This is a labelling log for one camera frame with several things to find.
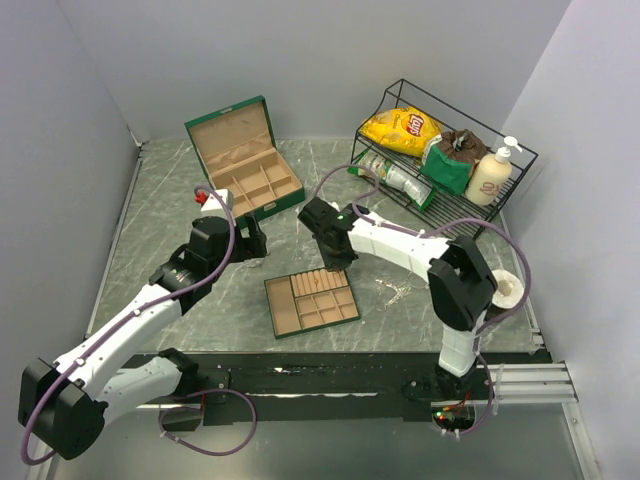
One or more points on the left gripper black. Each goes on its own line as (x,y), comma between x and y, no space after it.
(249,247)

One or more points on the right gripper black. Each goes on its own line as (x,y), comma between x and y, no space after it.
(335,264)

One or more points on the green jewelry tray insert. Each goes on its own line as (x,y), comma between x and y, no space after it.
(310,300)

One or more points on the silver pearl bangle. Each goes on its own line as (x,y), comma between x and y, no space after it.
(254,263)

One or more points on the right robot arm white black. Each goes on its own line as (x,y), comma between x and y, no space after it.
(459,279)

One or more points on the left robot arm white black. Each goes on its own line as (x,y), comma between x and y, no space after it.
(66,404)

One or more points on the green jewelry box open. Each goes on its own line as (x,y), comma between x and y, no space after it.
(237,151)

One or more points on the green white snack bag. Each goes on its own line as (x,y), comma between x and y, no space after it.
(371,164)

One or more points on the green brown paper bag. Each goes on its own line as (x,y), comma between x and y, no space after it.
(449,160)

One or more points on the yellow Lays chips bag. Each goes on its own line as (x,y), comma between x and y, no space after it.
(405,130)

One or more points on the white tape roll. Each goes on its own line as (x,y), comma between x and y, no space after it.
(509,292)

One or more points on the cream lotion pump bottle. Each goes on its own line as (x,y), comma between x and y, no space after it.
(491,173)

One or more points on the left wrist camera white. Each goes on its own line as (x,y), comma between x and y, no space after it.
(214,206)

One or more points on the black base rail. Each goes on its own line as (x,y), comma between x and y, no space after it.
(274,386)

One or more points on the black wire shelf rack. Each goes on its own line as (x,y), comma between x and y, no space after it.
(445,207)

